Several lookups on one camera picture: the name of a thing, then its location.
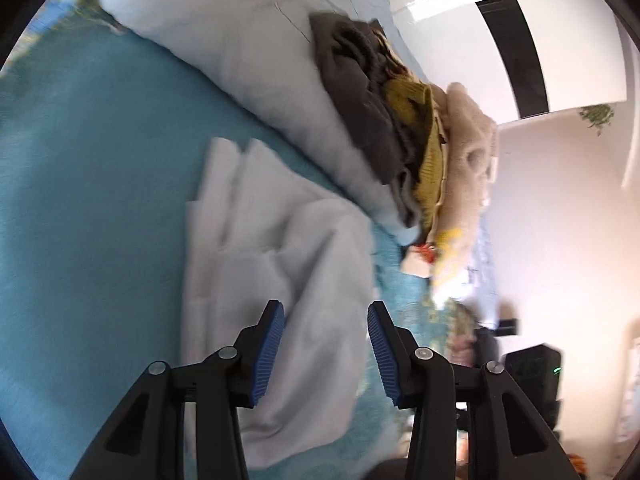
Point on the white garment with red print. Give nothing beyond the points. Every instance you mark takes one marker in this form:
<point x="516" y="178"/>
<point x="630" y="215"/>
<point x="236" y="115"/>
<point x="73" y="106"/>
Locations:
<point x="415" y="262"/>

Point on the beige sweater with yellow letters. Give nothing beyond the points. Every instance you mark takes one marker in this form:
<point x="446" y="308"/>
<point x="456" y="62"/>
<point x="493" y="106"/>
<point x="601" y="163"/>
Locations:
<point x="465" y="160"/>

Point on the olive yellow knit garment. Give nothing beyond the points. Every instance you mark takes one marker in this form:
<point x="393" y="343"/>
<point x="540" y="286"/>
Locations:
<point x="430" y="175"/>

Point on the teal floral blanket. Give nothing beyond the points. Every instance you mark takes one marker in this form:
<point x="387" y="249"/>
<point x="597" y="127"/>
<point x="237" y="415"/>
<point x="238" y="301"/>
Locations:
<point x="100" y="160"/>

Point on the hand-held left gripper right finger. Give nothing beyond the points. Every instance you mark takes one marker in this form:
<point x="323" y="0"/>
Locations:
<point x="382" y="355"/>

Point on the pink cloth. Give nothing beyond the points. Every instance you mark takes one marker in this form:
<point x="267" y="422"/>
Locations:
<point x="462" y="350"/>

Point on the light blue t-shirt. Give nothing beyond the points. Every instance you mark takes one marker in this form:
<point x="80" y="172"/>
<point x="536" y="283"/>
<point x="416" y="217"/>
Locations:
<point x="300" y="260"/>

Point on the dark grey garment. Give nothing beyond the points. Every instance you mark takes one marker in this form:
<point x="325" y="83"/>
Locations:
<point x="355" y="100"/>

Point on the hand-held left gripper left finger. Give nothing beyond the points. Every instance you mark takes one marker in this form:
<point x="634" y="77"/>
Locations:
<point x="267" y="355"/>

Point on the green plant wall decoration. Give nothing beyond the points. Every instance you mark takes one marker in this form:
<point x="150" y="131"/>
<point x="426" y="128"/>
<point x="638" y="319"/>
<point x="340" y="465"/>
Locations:
<point x="597" y="116"/>

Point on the black framed window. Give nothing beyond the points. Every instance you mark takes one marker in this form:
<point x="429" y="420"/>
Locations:
<point x="520" y="35"/>

